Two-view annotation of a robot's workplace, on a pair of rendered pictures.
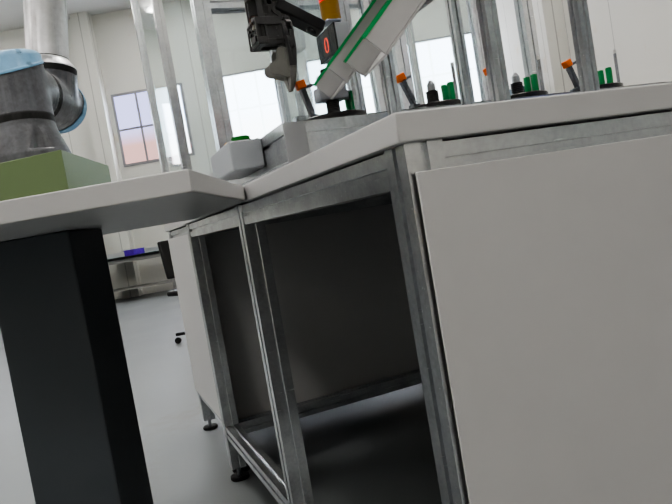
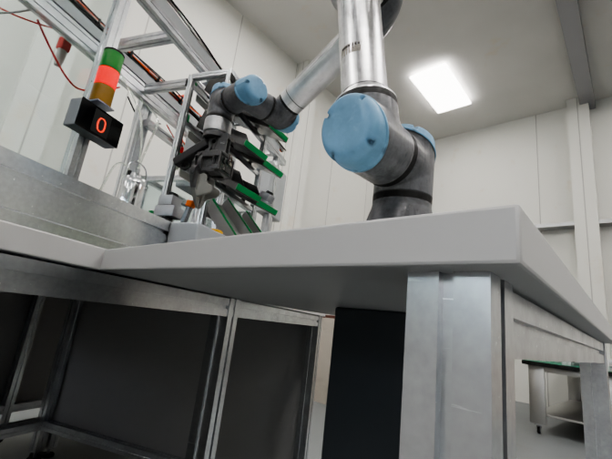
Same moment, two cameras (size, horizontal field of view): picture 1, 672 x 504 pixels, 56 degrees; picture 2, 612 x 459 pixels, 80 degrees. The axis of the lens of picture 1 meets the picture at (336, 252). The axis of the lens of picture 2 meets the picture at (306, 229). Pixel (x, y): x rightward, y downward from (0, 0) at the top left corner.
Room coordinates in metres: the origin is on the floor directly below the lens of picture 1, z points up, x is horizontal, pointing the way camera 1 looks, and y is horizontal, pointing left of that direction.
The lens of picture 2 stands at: (1.87, 0.87, 0.79)
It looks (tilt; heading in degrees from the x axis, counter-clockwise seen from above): 14 degrees up; 222
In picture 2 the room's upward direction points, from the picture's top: 7 degrees clockwise
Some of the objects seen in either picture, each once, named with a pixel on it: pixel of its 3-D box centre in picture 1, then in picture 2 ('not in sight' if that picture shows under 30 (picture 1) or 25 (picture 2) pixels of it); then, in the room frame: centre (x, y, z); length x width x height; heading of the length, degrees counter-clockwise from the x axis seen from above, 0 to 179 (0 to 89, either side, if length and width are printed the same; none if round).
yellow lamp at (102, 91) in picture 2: (330, 12); (101, 96); (1.63, -0.09, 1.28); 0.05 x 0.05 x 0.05
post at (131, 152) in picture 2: not in sight; (127, 171); (1.06, -1.35, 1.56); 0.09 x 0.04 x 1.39; 21
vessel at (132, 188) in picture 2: not in sight; (130, 196); (1.14, -1.01, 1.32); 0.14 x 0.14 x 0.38
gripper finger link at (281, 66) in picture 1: (281, 68); (209, 194); (1.36, 0.05, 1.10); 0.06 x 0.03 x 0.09; 111
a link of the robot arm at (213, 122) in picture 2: not in sight; (218, 130); (1.37, 0.05, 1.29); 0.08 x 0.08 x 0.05
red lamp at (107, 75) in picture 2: not in sight; (107, 79); (1.63, -0.09, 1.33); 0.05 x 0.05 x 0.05
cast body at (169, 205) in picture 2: (333, 84); (167, 205); (1.41, -0.06, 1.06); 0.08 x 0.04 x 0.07; 111
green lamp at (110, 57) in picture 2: not in sight; (111, 63); (1.63, -0.09, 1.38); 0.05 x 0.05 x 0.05
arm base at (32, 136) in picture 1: (27, 144); (400, 221); (1.24, 0.55, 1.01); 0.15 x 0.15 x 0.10
